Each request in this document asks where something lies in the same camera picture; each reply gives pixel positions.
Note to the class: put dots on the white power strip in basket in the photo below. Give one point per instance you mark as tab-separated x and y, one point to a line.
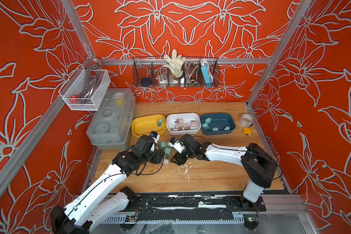
163	79

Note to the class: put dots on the yellow storage box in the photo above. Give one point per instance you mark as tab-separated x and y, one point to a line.
145	125

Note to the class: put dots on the white wire basket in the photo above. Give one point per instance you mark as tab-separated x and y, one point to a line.
90	85

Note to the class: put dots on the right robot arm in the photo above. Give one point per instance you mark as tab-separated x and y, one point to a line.
259	166

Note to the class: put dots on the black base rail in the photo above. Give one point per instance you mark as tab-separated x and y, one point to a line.
191	208

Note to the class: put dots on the black wire basket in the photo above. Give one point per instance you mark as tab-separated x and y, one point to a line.
163	72

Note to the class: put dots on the dark blue storage box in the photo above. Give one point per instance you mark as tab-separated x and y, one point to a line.
220	120

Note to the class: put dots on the yellow tape measure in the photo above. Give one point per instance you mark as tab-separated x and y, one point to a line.
247	131

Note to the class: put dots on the white rubber glove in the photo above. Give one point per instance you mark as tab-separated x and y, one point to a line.
175	63

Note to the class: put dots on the light blue box in basket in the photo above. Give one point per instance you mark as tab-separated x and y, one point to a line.
207	75

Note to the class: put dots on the clear tape roll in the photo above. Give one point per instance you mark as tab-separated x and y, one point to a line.
246	120

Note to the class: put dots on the red object in basket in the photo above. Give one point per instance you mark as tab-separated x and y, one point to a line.
73	99

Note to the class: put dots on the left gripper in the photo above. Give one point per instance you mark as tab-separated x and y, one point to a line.
159	156

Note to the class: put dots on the clear plastic lidded container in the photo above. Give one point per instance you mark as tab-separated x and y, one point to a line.
110	127

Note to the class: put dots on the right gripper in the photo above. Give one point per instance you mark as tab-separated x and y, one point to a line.
177	158

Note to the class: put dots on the white storage box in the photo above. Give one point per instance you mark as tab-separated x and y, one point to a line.
187	117

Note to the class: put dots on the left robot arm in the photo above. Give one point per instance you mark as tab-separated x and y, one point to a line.
90	209

